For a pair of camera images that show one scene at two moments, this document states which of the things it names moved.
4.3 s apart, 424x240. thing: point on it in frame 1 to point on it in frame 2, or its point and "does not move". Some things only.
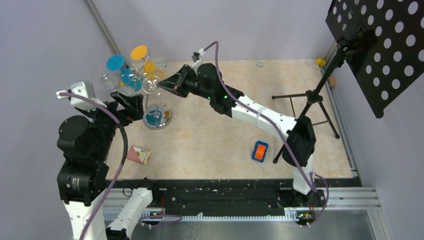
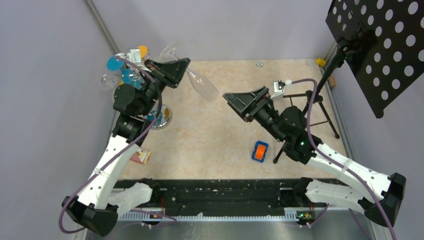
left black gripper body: [103, 117] to [154, 86]
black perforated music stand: [381, 42] does not move
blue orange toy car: [258, 154] does not move
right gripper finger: [179, 92] to [244, 103]
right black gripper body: [191, 86] to [262, 110]
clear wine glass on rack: [108, 81] does not move
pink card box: [139, 154] does not move
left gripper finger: [126, 101] to [176, 68]
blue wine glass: [128, 77] does not move
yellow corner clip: [321, 62] does not move
